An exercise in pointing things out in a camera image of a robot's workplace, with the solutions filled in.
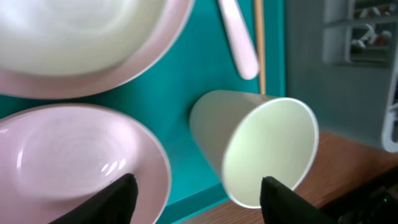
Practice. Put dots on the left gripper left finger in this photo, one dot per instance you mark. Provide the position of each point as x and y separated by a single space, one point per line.
115 204

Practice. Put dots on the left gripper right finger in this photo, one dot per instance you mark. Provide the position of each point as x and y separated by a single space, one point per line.
280 205

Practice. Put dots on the small bowl with nuts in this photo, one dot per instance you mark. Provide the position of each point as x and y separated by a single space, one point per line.
55 157

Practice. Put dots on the white plastic cup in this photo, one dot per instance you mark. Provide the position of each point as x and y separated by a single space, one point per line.
246 137

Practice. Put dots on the grey dish rack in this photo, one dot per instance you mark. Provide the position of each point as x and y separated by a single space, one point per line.
342 61

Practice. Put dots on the white plastic fork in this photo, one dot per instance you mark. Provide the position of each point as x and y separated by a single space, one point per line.
240 42

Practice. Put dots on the teal plastic tray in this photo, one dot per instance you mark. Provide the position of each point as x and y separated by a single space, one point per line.
161 98

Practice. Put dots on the large white plate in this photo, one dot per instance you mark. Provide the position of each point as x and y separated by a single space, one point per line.
59 49

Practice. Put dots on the wooden chopstick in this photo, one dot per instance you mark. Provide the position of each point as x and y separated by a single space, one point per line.
260 43

